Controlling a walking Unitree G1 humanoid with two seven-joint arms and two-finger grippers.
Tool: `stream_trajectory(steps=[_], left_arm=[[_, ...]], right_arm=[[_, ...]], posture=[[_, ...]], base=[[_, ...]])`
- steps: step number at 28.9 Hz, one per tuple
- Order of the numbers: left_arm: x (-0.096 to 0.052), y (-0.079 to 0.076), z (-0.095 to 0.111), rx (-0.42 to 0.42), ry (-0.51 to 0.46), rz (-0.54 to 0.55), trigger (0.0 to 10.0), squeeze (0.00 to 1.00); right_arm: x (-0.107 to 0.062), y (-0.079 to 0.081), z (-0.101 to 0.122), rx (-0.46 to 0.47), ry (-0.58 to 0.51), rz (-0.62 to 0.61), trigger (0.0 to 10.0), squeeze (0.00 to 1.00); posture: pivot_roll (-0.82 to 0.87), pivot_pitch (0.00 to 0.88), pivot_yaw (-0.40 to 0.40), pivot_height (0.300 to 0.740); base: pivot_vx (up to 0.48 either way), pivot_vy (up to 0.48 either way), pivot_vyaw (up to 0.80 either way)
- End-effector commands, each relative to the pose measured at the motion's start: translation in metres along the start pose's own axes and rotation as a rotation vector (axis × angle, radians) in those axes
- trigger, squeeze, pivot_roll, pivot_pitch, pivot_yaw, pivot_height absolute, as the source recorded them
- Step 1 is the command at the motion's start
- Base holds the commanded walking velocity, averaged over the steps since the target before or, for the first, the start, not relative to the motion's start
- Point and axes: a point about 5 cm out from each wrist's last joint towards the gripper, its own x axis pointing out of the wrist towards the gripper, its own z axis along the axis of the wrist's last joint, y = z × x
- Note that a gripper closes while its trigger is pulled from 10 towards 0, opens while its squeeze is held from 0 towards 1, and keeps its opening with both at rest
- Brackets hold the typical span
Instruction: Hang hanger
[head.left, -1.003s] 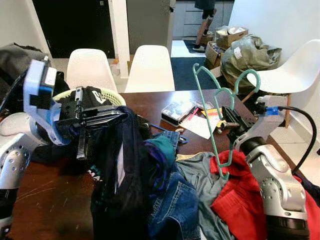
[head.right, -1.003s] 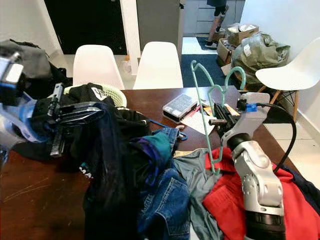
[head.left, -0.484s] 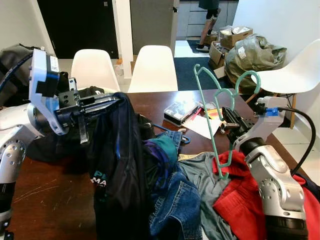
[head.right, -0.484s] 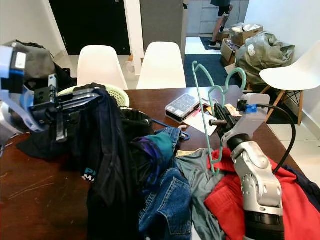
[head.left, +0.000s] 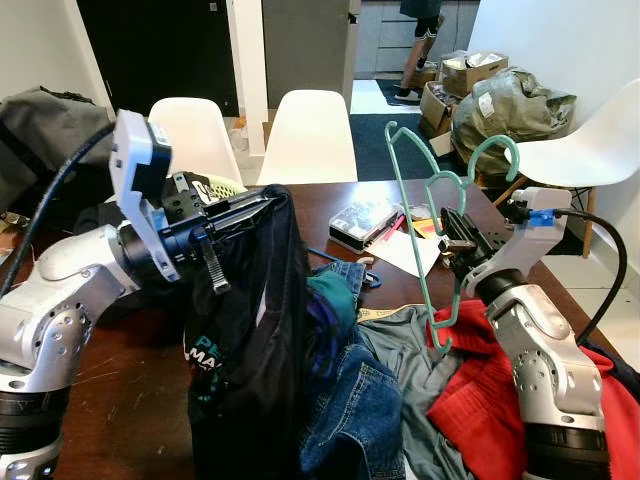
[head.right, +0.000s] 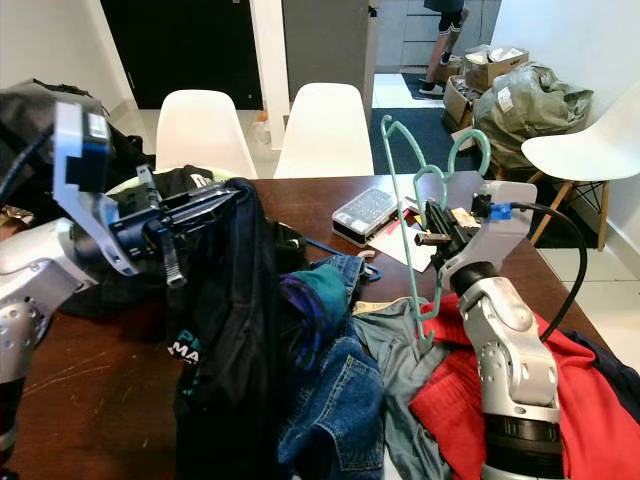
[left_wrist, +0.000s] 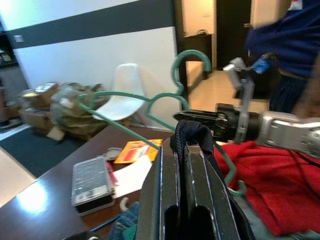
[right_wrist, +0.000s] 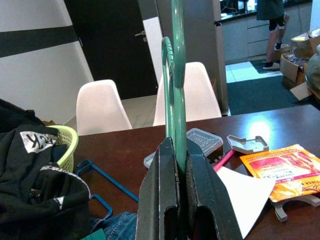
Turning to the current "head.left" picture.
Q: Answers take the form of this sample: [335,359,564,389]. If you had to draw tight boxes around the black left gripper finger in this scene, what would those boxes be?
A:
[209,202,274,239]
[204,189,277,217]

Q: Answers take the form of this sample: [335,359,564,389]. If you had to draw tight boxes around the teal plastic hanger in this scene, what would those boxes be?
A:
[384,119,522,355]

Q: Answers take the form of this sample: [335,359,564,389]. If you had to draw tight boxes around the black printed shirt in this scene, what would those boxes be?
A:
[183,184,353,480]

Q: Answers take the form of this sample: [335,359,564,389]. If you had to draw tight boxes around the pale green item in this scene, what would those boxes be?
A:
[193,172,249,198]

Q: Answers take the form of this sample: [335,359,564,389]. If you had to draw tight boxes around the white paper sheet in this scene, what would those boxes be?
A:
[368,228,447,280]

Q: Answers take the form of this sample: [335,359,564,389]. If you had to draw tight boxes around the white plastic chair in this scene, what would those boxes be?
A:
[147,96,245,191]
[257,89,360,187]

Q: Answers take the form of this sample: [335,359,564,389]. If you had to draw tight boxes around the clear plastic organiser box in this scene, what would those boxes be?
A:
[327,197,403,252]

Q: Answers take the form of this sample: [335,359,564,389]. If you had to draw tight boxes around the low cardboard box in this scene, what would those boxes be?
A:
[419,82,467,138]

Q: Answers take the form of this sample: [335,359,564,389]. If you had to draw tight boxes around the olive green sack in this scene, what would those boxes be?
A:
[451,67,579,183]

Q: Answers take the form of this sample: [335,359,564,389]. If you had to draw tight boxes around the grey green garment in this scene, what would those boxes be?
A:
[353,303,473,480]

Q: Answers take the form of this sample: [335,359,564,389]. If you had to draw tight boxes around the red garment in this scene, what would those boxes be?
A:
[427,298,640,480]

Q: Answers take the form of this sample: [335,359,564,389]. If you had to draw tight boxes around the white chair wooden legs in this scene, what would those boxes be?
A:
[513,78,640,263]

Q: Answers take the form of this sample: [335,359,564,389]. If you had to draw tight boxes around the open cardboard box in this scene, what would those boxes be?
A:
[439,50,510,99]

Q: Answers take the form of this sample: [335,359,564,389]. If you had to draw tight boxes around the dark grey bag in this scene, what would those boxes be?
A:
[0,86,119,213]

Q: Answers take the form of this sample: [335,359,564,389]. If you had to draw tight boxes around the dark grey door panel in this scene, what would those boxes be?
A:
[261,0,353,111]

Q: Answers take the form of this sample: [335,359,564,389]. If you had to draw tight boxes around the plain black door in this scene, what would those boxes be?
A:
[75,0,243,118]

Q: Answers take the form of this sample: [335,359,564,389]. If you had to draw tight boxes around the person in black shorts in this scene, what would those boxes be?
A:
[390,0,448,107]

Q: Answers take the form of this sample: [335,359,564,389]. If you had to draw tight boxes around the blue denim jacket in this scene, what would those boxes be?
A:
[298,258,407,480]

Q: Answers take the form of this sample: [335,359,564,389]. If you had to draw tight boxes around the dark navy garment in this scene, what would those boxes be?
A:
[598,338,640,403]

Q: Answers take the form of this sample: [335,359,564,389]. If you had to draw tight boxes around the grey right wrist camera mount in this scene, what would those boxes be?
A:
[465,186,574,298]

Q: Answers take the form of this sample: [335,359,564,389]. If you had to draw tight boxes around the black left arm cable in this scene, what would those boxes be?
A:
[0,120,119,301]

